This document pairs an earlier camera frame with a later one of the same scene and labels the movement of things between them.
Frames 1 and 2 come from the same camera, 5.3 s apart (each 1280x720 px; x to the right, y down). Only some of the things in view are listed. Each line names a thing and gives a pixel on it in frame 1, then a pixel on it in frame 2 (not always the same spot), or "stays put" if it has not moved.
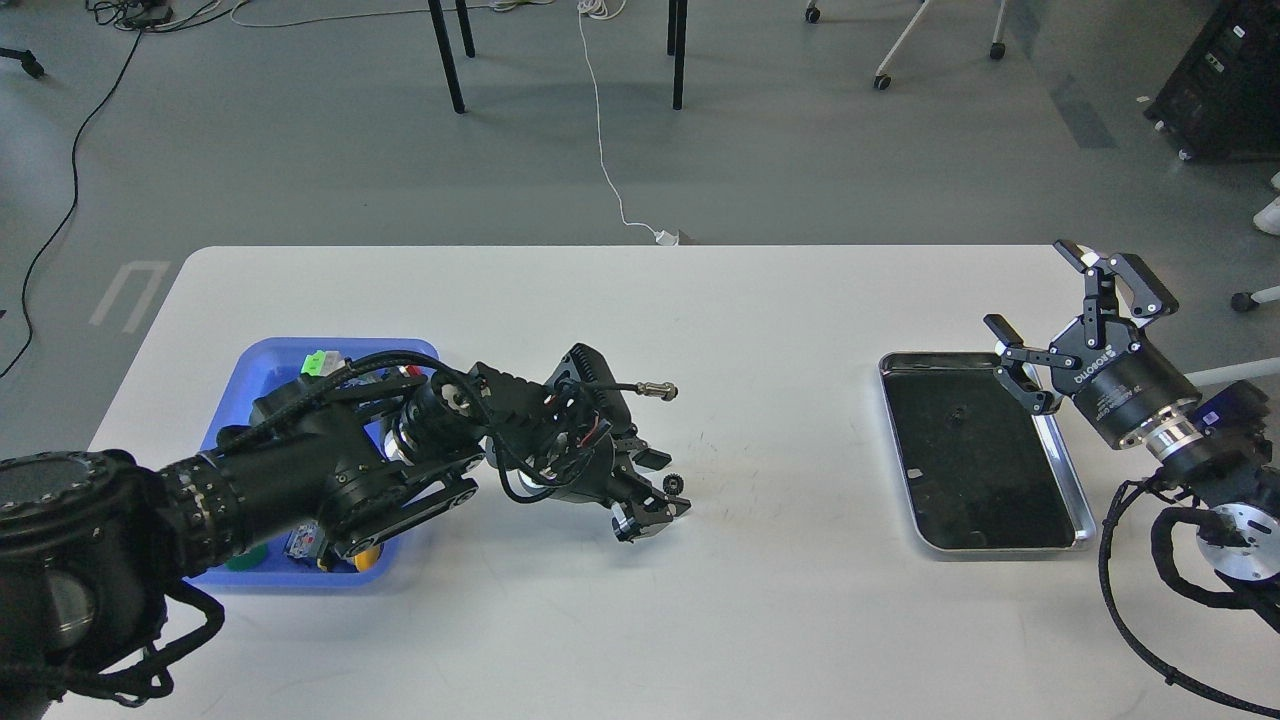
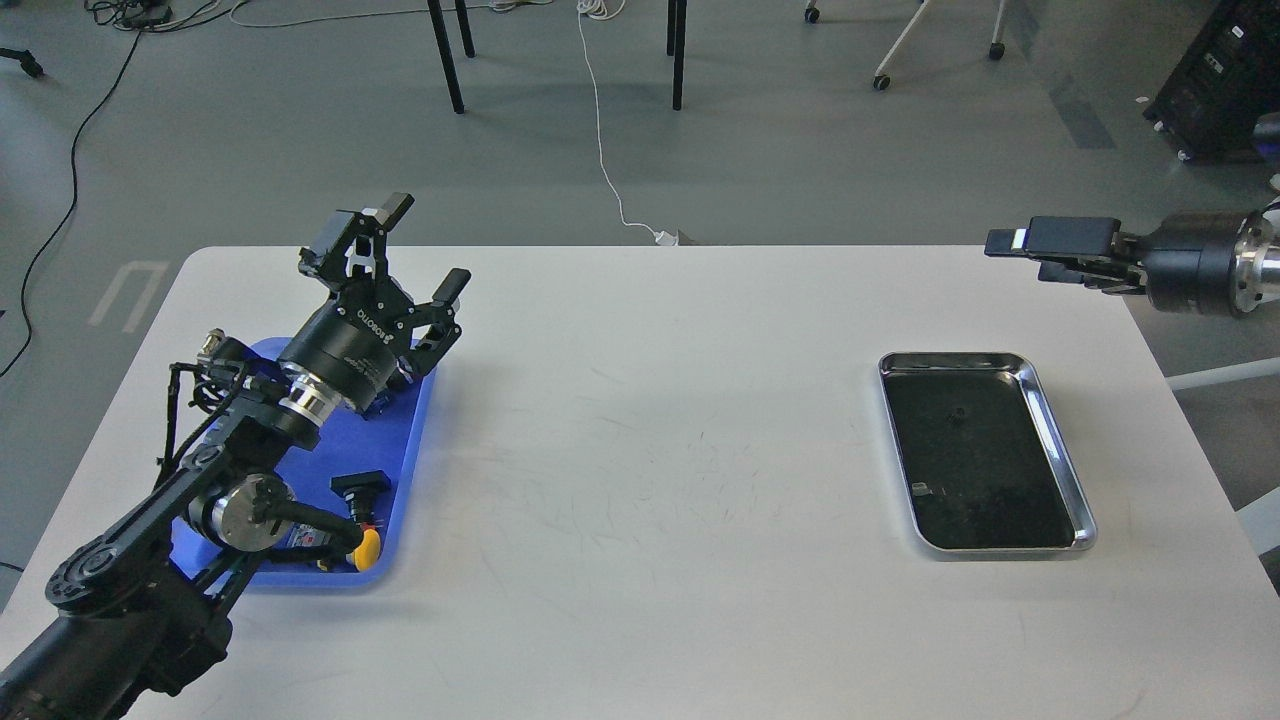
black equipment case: x=1223 y=101 stays put
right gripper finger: x=1012 y=354 -> x=1105 y=274
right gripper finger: x=1150 y=297 -> x=1055 y=236
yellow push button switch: x=367 y=559 stays put
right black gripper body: x=1118 y=376 -> x=1189 y=261
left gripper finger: x=640 y=454 -> x=327 y=258
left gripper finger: x=636 y=518 -> x=433 y=325
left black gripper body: x=579 y=468 -> x=348 y=344
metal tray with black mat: x=981 y=471 stays put
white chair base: x=882 y=81 stays put
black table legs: x=456 y=97 stays put
